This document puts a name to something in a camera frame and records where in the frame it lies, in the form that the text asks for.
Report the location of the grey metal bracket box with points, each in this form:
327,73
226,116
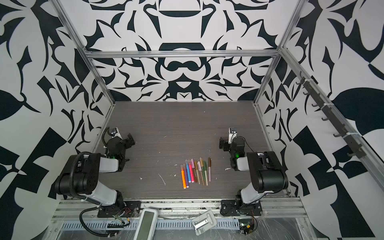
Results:
204,222

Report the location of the aluminium frame front rail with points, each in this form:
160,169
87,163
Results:
189,208

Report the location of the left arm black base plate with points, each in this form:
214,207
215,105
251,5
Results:
126,210

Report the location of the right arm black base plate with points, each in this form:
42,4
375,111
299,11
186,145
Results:
231,208

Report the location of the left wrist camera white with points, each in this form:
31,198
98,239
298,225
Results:
115,133

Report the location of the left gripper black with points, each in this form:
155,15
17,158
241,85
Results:
125,142

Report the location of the aluminium frame back beam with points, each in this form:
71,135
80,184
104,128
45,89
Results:
180,54

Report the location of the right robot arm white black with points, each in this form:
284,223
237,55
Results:
266,172

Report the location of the red pink highlighter pen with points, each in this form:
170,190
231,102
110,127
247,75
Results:
191,172

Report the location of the white handheld tablet device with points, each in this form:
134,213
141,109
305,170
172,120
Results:
147,224

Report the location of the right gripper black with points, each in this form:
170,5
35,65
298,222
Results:
226,144

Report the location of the lilac cap brown pen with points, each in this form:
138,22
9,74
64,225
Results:
201,173

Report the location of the blue highlighter pen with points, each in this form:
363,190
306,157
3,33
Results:
188,171

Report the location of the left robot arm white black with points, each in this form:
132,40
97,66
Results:
80,176

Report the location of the orange highlighter pen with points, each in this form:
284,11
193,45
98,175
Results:
183,177

